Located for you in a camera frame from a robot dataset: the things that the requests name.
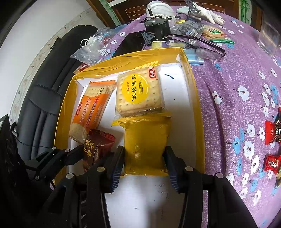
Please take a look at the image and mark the black tablet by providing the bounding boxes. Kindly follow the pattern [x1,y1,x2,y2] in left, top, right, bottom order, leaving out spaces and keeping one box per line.
[112,30,154,57]

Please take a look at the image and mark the purple floral tablecloth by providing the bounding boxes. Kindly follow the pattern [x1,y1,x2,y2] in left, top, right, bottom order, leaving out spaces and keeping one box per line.
[107,15,280,227]

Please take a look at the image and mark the small red candy pack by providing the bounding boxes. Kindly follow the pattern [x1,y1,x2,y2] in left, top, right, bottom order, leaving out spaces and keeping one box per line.
[264,155,280,174]

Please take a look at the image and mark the plain yellow snack pack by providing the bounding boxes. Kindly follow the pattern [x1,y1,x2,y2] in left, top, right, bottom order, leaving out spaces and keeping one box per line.
[112,112,171,177]

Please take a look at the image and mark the clear plastic bag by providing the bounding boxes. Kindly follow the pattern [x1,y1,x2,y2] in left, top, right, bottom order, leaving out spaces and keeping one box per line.
[70,27,116,66]

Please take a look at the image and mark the glass water pitcher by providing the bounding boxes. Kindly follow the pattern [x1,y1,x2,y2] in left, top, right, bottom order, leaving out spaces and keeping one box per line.
[257,19,280,56]

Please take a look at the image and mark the black office chair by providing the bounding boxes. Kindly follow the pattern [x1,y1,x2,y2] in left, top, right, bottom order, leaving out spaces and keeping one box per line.
[16,25,98,160]

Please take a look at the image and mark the black phone stand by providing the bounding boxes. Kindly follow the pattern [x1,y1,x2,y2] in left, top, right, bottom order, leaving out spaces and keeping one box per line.
[185,0,197,19]

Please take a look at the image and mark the colourful booklet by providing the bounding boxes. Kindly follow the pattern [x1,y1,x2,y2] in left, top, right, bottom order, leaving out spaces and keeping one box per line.
[151,41,205,66]

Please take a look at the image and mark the eyeglasses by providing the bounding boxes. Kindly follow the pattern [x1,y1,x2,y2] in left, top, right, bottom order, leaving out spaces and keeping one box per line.
[162,34,226,61]

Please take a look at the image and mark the white glove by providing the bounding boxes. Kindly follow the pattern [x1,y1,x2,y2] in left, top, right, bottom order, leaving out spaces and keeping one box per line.
[176,6,225,25]

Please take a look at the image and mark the green cracker packet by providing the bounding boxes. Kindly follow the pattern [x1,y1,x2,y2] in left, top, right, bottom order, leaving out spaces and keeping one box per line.
[202,25,235,44]

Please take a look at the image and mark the dark red snack pack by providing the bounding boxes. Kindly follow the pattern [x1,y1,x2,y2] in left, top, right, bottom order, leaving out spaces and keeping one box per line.
[82,129,116,172]

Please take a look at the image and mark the orange soda cracker pack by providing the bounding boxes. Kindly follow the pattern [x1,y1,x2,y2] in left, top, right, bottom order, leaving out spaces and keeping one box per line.
[69,80,116,143]

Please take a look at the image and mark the red black candy pack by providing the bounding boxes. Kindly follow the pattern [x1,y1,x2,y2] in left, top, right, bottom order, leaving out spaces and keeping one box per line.
[265,120,281,144]

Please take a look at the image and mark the yellow taped cardboard box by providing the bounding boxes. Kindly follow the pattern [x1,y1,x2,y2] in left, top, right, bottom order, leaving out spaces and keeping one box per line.
[54,48,205,172]

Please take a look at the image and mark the black camera device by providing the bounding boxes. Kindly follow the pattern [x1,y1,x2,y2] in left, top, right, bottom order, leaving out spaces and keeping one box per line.
[141,17,171,46]

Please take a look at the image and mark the yellow label cracker pack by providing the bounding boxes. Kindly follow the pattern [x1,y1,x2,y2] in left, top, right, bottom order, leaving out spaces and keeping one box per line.
[115,66,164,117]

